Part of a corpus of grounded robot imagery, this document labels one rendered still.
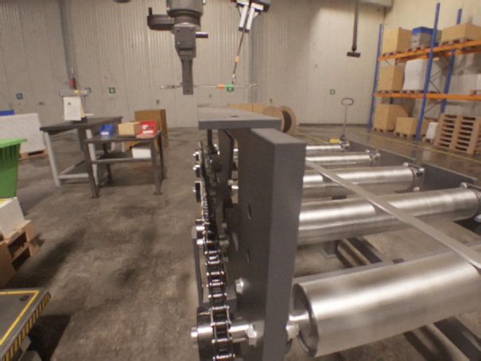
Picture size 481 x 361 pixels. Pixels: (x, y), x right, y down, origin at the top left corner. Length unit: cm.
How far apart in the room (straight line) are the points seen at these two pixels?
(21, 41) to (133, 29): 464
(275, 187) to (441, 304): 40
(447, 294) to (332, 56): 1242
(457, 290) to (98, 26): 1192
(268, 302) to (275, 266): 4
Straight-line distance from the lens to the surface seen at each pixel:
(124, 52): 1138
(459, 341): 138
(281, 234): 20
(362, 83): 1358
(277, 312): 27
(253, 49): 1114
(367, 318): 42
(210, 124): 25
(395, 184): 118
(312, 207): 66
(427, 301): 50
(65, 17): 1225
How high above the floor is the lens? 119
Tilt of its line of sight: 19 degrees down
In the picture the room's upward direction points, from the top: straight up
